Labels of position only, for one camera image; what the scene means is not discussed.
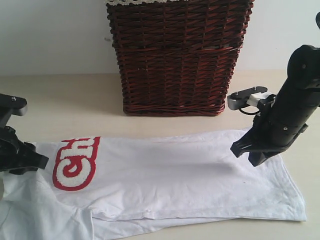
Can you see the dark red wicker basket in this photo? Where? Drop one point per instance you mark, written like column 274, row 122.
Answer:
column 177, row 58

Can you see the white t-shirt red print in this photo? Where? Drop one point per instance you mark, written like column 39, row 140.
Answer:
column 102, row 188

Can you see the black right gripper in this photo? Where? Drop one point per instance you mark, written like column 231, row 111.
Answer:
column 281, row 120

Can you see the white tape camera mount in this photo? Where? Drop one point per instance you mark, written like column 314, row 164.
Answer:
column 254, row 99

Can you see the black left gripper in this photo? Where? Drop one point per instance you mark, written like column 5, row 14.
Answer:
column 10, row 145

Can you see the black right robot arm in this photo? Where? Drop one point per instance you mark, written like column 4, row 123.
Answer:
column 303, row 71

